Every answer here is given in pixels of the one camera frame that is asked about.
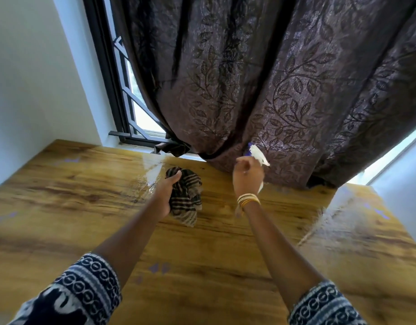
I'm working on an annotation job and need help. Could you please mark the brown leaf-patterned curtain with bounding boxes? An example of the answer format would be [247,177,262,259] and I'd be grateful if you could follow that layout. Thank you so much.
[110,0,416,190]

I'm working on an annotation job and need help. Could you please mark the person's right forearm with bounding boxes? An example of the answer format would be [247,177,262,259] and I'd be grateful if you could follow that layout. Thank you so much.
[241,201,325,310]

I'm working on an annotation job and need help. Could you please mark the navy patterned right sleeve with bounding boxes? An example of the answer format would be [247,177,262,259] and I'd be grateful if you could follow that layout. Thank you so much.
[287,280,368,325]

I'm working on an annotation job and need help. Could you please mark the person's left forearm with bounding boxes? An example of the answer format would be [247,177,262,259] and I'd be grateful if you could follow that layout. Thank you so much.
[92,199,168,288]

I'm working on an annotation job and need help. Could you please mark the person's left hand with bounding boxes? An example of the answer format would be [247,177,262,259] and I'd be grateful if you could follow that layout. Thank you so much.
[153,171,183,220]

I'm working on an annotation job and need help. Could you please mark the navy patterned sleeve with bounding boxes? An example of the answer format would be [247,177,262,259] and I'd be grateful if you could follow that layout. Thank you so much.
[8,252,123,325]
[287,280,368,325]

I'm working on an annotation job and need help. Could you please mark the navy patterned left sleeve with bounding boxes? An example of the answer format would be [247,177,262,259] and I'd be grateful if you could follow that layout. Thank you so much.
[8,252,123,325]

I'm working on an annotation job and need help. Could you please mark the person's right hand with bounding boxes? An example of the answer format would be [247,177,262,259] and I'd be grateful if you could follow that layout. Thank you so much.
[232,156,265,200]

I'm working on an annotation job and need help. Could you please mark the striped brown cloth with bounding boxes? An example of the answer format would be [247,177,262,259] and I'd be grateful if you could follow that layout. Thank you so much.
[165,167,203,228]

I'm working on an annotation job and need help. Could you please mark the black window frame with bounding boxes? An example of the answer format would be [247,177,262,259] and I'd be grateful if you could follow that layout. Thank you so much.
[82,0,195,156]

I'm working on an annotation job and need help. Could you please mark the gold bangles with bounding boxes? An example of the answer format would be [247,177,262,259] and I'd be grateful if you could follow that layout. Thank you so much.
[236,193,262,211]

